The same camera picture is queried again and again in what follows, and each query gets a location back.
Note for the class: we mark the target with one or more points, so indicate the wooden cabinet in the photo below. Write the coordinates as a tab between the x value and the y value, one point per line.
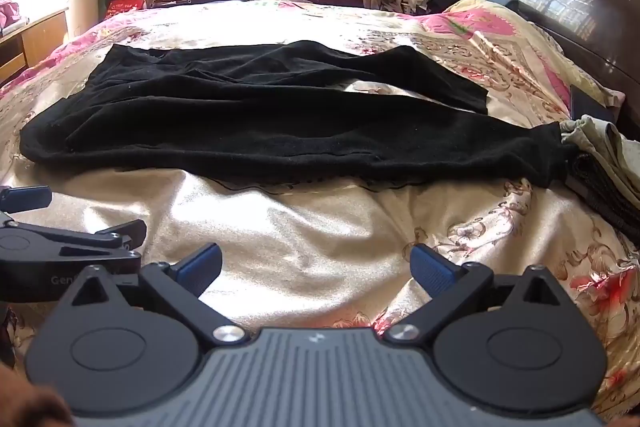
45	32

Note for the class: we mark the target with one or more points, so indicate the pink cloth bag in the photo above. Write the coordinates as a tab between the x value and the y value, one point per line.
7	7

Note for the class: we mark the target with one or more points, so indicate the beige crumpled cloth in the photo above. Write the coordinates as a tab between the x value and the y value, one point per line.
600	142

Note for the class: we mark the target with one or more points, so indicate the brown handbag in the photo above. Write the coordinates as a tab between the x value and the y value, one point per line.
170	0

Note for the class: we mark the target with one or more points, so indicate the person's left forearm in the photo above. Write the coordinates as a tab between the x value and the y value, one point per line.
25	397

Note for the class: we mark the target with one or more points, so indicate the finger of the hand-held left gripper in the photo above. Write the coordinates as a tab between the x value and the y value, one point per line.
125	232
30	197

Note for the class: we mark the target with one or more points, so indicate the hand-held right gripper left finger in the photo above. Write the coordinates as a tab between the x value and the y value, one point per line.
200	264

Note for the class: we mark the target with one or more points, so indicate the dark striped cloth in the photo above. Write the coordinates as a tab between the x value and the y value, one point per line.
605	197

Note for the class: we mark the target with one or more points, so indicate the floral satin bedspread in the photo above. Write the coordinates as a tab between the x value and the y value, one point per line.
300	232

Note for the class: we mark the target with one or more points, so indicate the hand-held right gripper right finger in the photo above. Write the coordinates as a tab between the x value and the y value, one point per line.
430	269

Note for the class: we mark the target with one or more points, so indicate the black pants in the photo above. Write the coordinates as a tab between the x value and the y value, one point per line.
250	122

